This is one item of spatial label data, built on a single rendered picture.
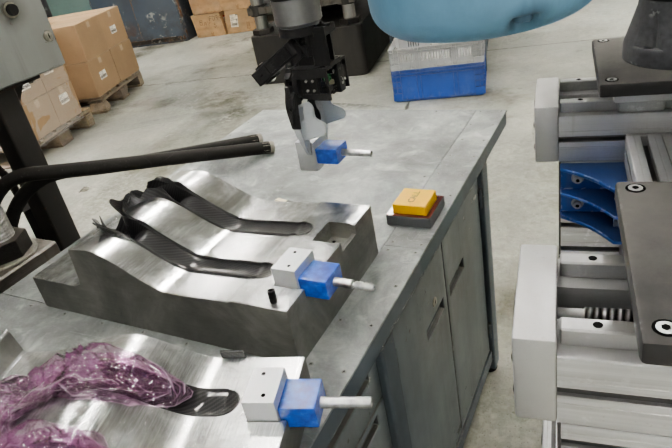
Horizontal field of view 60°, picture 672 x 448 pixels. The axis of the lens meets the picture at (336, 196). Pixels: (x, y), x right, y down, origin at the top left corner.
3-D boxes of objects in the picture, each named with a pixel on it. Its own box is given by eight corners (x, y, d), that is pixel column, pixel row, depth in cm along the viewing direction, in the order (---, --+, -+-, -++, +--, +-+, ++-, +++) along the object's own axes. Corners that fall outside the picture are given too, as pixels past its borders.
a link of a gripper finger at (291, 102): (295, 131, 95) (290, 76, 93) (287, 131, 96) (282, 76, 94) (310, 126, 99) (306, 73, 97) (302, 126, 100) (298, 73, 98)
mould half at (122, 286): (378, 253, 95) (366, 179, 89) (301, 366, 75) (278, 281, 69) (151, 225, 118) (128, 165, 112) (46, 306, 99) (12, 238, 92)
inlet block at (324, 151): (379, 161, 101) (375, 132, 99) (368, 174, 98) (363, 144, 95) (313, 158, 107) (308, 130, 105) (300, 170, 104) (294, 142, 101)
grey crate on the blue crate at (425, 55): (486, 46, 401) (485, 24, 394) (484, 64, 367) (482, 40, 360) (398, 55, 420) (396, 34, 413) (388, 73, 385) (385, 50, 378)
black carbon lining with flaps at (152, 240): (321, 233, 90) (309, 178, 86) (265, 297, 78) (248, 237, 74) (154, 214, 106) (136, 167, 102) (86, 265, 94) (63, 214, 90)
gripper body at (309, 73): (331, 105, 92) (316, 28, 87) (285, 105, 96) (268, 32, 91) (351, 88, 98) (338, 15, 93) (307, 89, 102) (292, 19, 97)
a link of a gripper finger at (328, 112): (349, 141, 103) (334, 96, 97) (319, 140, 105) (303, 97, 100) (355, 130, 104) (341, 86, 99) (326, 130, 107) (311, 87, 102)
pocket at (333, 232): (359, 245, 88) (355, 224, 87) (344, 265, 84) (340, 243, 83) (332, 242, 90) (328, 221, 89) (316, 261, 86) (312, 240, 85)
